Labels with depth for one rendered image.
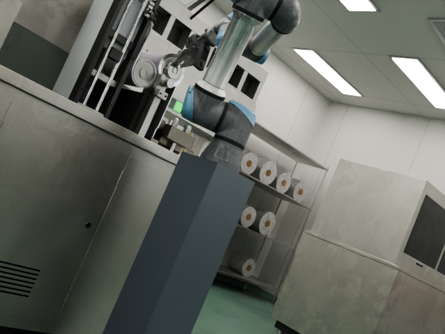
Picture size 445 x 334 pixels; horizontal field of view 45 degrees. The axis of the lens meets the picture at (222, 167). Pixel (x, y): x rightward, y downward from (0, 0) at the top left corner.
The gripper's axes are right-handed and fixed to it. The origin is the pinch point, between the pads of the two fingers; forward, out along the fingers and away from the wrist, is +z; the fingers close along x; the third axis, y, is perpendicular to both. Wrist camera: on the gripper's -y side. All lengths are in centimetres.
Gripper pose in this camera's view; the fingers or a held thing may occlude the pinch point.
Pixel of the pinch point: (177, 66)
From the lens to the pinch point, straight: 242.4
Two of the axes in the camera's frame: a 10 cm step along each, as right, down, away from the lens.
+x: -6.4, -3.4, -6.9
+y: -1.2, -8.4, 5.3
